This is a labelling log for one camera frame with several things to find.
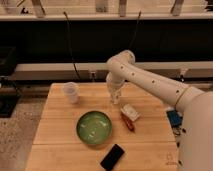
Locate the blue power box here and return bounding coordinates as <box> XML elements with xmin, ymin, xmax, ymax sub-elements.
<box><xmin>167</xmin><ymin>110</ymin><xmax>182</xmax><ymax>127</ymax></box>

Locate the black floor cable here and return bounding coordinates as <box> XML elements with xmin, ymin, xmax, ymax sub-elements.
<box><xmin>172</xmin><ymin>125</ymin><xmax>183</xmax><ymax>148</ymax></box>

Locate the wall power socket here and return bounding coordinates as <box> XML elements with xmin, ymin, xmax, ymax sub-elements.
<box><xmin>89</xmin><ymin>70</ymin><xmax>97</xmax><ymax>82</ymax></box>

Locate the clear plastic cup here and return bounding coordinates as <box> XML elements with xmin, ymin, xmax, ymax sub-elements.
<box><xmin>62</xmin><ymin>82</ymin><xmax>78</xmax><ymax>104</ymax></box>

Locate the black hanging cable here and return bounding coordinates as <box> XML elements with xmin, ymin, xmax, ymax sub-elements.
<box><xmin>126</xmin><ymin>10</ymin><xmax>142</xmax><ymax>53</ymax></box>
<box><xmin>62</xmin><ymin>11</ymin><xmax>82</xmax><ymax>81</ymax></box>

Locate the black smartphone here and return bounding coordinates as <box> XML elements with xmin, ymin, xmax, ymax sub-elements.
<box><xmin>100</xmin><ymin>144</ymin><xmax>124</xmax><ymax>171</ymax></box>

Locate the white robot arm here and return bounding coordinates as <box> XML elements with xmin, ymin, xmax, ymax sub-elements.
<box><xmin>106</xmin><ymin>50</ymin><xmax>213</xmax><ymax>171</ymax></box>

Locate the right black hanging cable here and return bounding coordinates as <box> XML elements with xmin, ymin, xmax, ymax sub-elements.
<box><xmin>126</xmin><ymin>10</ymin><xmax>142</xmax><ymax>53</ymax></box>

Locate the clear plastic bottle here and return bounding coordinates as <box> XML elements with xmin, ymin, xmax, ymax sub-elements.
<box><xmin>111</xmin><ymin>91</ymin><xmax>121</xmax><ymax>104</ymax></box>

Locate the left black hanging cable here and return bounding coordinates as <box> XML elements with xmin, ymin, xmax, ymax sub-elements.
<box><xmin>62</xmin><ymin>11</ymin><xmax>82</xmax><ymax>81</ymax></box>

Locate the green bowl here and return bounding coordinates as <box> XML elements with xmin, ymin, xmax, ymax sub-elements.
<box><xmin>76</xmin><ymin>111</ymin><xmax>112</xmax><ymax>145</ymax></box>

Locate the red brown snack bar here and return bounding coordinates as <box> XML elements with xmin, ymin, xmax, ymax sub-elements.
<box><xmin>121</xmin><ymin>114</ymin><xmax>135</xmax><ymax>132</ymax></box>

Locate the white small box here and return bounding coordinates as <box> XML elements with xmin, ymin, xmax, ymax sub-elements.
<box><xmin>121</xmin><ymin>104</ymin><xmax>140</xmax><ymax>122</ymax></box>

